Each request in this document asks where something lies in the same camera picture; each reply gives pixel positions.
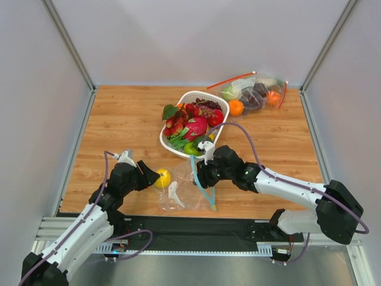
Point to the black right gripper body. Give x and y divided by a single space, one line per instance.
203 174

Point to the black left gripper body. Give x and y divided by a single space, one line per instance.
139 174

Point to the blue zip top bag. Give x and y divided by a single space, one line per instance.
185 192

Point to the fake lychee bunch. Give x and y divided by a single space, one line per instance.
175 124

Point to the pink fake grape bunch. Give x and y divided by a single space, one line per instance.
206 112

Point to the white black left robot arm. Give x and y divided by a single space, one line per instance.
98 222

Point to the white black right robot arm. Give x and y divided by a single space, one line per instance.
330 208

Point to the green fake apple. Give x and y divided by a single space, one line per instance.
189 149

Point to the pink fake dragon fruit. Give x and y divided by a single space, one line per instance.
194 128

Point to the red fake apple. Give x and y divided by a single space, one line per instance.
218 119

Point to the orange in red bag front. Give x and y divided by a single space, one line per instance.
236 108

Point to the orange in red bag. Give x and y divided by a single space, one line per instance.
236 108
273 98

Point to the pale green fake cabbage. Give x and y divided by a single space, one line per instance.
230 93

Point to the red zip top bag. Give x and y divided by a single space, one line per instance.
249 79

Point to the orange in red bag back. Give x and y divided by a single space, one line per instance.
273 98

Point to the dark red grape bunch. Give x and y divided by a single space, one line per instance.
208 103

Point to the white perforated plastic basket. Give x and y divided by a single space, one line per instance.
188 97

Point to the bagged dark grapes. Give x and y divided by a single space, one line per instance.
254 97

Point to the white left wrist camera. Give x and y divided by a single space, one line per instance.
127 157

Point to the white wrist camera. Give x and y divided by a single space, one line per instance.
127 157
208 148

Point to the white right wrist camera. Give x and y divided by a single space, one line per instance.
208 148

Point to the aluminium frame rail right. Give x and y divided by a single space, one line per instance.
322 93

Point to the aluminium frame rail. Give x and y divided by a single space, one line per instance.
322 93
81 91

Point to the aluminium frame rail left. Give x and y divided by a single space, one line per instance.
81 91

